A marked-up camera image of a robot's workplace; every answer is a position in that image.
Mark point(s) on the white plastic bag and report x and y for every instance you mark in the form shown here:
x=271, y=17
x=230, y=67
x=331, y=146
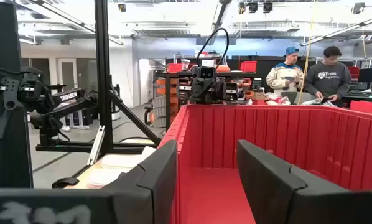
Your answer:
x=277, y=99

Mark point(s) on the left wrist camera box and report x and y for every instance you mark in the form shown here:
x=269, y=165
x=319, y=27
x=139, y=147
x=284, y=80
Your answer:
x=207, y=72

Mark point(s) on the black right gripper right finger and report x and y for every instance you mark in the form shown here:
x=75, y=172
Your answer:
x=276, y=193

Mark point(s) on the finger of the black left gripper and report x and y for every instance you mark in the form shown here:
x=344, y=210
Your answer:
x=218, y=91
x=198, y=91

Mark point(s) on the black table clamp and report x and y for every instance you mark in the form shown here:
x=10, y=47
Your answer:
x=64, y=183

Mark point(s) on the black storage shelf rack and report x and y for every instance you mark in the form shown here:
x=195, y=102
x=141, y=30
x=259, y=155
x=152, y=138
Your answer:
x=168, y=93

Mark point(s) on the person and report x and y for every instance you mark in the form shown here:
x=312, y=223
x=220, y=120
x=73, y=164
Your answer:
x=327, y=79
x=284, y=76

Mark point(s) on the black aluminium table frame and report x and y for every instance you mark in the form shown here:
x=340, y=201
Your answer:
x=103, y=77

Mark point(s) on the red box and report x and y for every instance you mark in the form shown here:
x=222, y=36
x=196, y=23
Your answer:
x=365, y=107

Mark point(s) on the silver metal strip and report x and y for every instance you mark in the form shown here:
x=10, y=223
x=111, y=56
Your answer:
x=95, y=146

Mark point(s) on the black panel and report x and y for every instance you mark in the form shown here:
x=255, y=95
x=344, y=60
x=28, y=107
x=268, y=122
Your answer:
x=8, y=168

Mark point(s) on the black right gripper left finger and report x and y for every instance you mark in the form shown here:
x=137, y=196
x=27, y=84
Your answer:
x=158, y=186

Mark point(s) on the red storage bin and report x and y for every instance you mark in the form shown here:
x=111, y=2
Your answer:
x=249, y=66
x=174, y=68

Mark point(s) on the pink slide sandal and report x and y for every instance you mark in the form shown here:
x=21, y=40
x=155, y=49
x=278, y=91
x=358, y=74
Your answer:
x=120, y=161

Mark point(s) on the red plastic bin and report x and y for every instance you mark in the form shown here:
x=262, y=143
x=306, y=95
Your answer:
x=223, y=140

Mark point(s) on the orange storage bin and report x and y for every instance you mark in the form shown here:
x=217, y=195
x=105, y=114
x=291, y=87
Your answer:
x=223, y=68

